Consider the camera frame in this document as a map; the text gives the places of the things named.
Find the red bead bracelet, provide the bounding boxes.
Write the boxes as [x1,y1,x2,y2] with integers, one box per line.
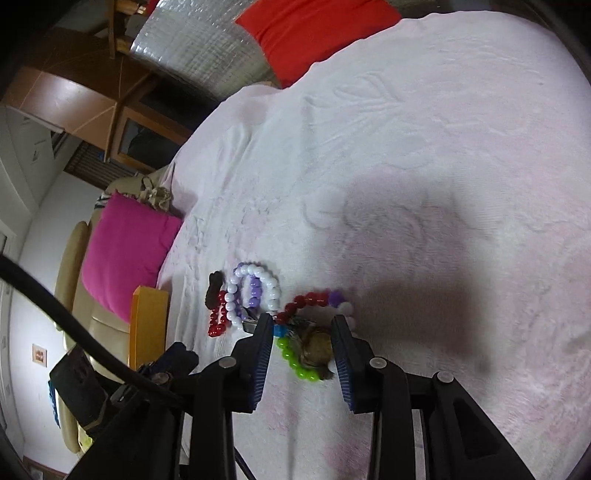
[207,290,232,339]

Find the white bead bracelet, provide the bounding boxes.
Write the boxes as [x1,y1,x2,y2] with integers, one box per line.
[224,262,283,330]

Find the purple bead bracelet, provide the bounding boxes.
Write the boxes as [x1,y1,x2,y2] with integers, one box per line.
[233,262,264,319]

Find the orange cardboard box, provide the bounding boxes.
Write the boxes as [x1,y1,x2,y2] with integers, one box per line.
[128,286,169,370]

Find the magenta pillow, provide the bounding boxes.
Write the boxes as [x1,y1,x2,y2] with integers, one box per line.
[81,192,182,323]

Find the crumpled beige cloth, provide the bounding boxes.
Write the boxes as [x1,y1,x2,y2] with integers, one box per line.
[137,176,172,212]

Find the pink white bed blanket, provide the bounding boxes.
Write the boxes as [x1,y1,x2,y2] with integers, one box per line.
[159,11,590,479]

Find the wooden cabinet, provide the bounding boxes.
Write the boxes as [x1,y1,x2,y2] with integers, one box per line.
[1,26,195,173]

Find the silver quilted headboard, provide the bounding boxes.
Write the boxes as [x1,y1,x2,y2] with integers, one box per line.
[130,0,279,101]

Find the red pillow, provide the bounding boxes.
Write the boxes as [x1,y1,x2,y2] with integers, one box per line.
[235,0,403,88]

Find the multicolour bead bracelet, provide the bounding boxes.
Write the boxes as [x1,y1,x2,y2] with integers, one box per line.
[273,288,358,383]

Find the dark brown bead bracelet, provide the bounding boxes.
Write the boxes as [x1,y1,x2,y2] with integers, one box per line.
[204,270,226,309]

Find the black cable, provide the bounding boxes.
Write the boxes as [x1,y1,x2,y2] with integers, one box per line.
[0,254,187,402]

